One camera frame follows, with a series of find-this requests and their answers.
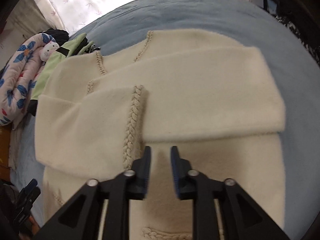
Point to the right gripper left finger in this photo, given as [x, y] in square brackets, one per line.
[100, 209]

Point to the black white patterned clothing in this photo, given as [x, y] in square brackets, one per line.
[311, 47]

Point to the hello kitty plush toy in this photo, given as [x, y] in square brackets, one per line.
[47, 51]

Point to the floral rolled quilt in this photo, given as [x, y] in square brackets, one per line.
[19, 78]

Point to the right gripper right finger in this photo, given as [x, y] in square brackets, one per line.
[221, 209]

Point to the blue bed blanket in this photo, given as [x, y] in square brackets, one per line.
[294, 71]

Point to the black clothes pile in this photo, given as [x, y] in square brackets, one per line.
[60, 36]

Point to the cream knit cardigan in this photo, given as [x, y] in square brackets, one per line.
[209, 95]

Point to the green folded garment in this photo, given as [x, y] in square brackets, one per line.
[77, 46]

